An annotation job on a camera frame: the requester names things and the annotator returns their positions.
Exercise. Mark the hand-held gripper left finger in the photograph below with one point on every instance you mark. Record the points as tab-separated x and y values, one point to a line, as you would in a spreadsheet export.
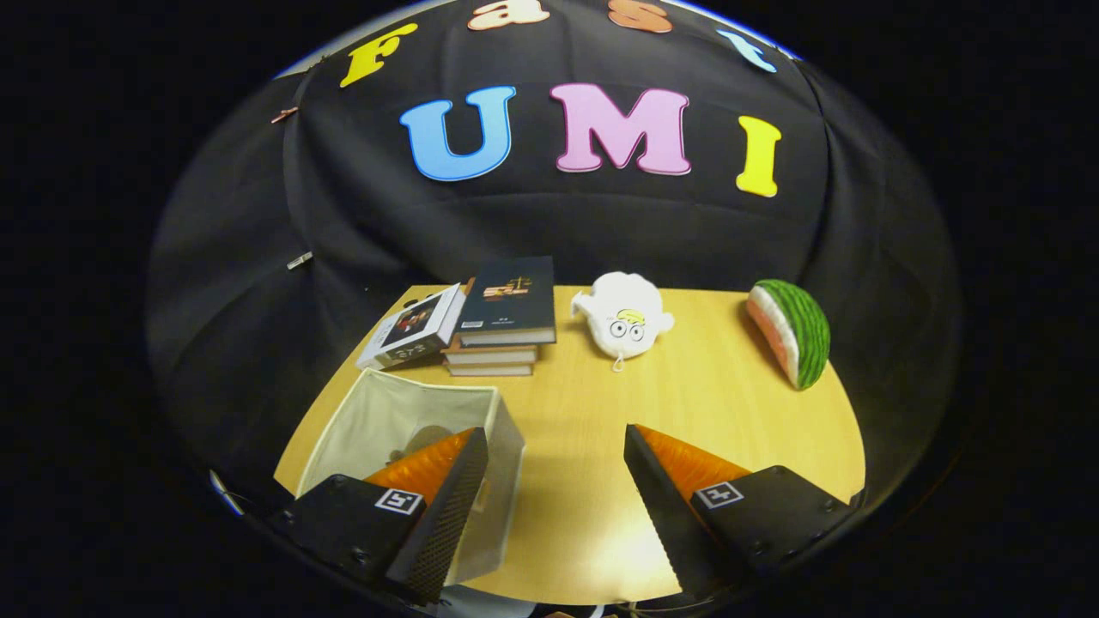
446	515

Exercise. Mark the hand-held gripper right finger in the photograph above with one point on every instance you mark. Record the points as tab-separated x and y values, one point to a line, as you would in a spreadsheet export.
665	515

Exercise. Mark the brown shoe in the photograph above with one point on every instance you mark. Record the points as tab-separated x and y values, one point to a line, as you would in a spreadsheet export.
429	439

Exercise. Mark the light fabric storage box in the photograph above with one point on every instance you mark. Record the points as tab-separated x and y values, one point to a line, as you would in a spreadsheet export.
395	403

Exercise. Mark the thin brown book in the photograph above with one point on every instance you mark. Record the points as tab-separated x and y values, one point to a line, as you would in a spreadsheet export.
489	370

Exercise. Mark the brown cover book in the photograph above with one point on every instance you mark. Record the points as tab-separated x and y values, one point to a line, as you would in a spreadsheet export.
491	354

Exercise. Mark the white picture cover book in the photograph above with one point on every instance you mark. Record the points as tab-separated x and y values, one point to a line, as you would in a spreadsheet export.
412	326

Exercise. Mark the white plush toy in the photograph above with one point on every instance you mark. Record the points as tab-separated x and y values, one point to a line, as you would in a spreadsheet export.
622	313

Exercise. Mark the dark cover book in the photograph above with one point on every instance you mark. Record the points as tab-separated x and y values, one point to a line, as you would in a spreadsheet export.
511	296

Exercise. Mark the watermelon slice plush toy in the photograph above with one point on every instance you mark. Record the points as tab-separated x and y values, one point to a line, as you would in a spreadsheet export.
803	330

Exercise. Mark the black backdrop cloth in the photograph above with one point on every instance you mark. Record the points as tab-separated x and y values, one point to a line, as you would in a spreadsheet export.
601	232

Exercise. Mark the silver clip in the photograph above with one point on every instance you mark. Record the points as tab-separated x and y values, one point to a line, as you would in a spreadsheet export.
300	260

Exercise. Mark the copper clip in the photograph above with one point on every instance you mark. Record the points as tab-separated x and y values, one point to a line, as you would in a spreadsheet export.
284	114

